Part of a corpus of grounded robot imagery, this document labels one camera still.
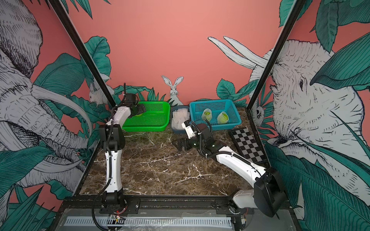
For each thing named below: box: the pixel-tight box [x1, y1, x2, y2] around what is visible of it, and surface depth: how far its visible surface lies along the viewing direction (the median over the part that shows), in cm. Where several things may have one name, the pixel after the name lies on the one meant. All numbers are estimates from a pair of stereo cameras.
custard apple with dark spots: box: [202, 111, 212, 123], surface depth 109 cm
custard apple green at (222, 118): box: [216, 111, 229, 125], surface depth 109 cm
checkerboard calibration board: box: [229, 127, 268, 165], surface depth 100 cm
